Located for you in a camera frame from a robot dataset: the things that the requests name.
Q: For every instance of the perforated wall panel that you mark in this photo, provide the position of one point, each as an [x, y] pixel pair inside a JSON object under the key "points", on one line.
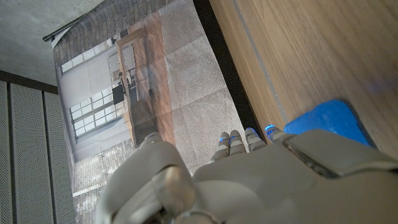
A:
{"points": [[31, 149]]}

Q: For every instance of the printed room backdrop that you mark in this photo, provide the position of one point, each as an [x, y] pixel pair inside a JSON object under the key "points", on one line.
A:
{"points": [[192, 77]]}

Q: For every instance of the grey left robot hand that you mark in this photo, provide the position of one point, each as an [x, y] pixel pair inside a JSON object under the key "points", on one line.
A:
{"points": [[264, 186]]}

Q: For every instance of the backdrop crossbar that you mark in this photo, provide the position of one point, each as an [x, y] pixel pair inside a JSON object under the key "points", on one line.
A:
{"points": [[60, 31]]}

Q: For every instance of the blue block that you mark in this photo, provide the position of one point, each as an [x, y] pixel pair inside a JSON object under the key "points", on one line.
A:
{"points": [[329, 121]]}

